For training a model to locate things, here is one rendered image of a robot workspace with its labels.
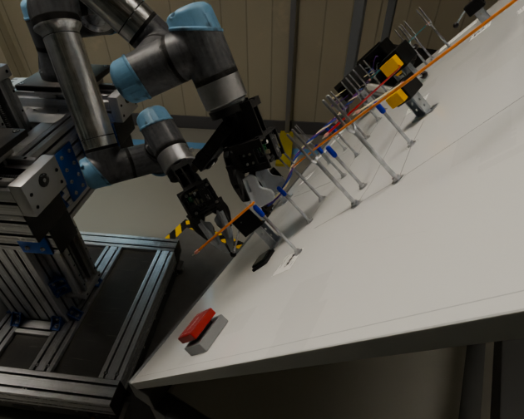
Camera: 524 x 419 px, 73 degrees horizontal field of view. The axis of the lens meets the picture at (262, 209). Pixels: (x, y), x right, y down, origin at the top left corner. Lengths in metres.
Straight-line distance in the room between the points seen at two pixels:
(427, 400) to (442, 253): 0.64
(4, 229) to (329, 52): 2.63
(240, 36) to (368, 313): 2.96
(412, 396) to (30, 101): 1.41
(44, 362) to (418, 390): 1.36
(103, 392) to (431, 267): 1.41
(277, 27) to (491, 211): 2.88
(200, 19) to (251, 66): 2.62
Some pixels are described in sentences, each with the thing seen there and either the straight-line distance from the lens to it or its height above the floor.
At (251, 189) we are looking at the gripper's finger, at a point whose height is 1.20.
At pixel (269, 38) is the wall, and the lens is 3.13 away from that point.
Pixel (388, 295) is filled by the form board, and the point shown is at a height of 1.36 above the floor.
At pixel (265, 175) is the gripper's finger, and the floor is 1.20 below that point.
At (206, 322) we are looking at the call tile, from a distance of 0.54.
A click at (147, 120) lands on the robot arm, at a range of 0.83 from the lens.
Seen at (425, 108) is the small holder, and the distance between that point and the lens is 0.69.
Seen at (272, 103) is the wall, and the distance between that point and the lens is 3.30.
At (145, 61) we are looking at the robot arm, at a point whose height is 1.40.
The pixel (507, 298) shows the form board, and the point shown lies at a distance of 0.23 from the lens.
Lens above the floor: 1.58
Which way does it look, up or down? 40 degrees down
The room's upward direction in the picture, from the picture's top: straight up
